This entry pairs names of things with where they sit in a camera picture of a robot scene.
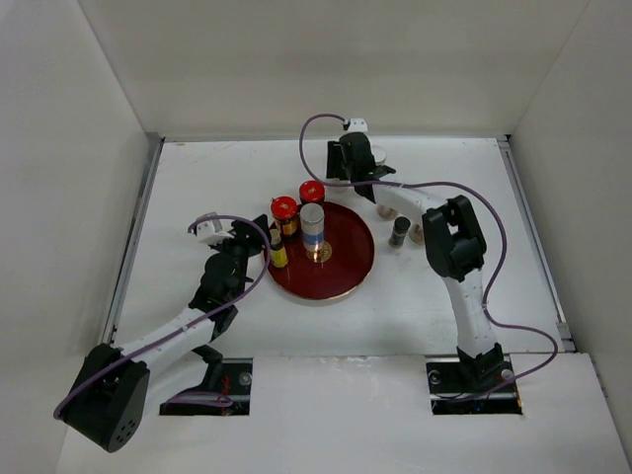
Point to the tall silver lid spice jar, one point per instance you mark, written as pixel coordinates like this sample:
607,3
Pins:
379,155

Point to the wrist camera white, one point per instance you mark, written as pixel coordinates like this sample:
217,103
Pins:
208,229
355,125

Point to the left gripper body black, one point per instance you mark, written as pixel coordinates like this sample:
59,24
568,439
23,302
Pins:
240,249

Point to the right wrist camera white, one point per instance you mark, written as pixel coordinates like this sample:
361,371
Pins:
355,125

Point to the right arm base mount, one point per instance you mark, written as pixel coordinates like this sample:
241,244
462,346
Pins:
452,395

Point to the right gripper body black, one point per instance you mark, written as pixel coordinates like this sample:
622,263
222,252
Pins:
336,157

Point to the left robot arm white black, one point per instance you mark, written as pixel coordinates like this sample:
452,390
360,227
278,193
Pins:
107,400

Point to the small yellow label oil bottle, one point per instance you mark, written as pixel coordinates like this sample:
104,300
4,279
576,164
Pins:
279,258

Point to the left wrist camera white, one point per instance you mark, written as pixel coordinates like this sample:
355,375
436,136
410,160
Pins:
208,229

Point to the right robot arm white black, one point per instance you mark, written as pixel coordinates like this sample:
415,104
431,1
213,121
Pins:
453,239

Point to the pink cap small bottle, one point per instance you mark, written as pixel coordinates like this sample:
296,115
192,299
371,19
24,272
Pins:
386,212

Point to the red round tray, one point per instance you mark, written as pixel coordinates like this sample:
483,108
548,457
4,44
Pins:
345,262

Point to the dark cap brown spice shaker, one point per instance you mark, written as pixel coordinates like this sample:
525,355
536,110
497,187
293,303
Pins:
400,229

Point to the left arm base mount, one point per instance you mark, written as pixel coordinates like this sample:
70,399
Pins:
210,385

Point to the black cap white powder bottle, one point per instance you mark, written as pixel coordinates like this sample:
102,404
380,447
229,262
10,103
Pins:
339,185

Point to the red lid chili sauce jar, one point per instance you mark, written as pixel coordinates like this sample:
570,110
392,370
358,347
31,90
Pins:
284,210

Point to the black cap brown spice bottle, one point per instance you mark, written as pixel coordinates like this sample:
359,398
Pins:
416,234

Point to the silver lid jar blue label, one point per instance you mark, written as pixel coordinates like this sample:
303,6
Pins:
312,224

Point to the aluminium table edge rail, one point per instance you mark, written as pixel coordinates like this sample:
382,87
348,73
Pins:
567,340

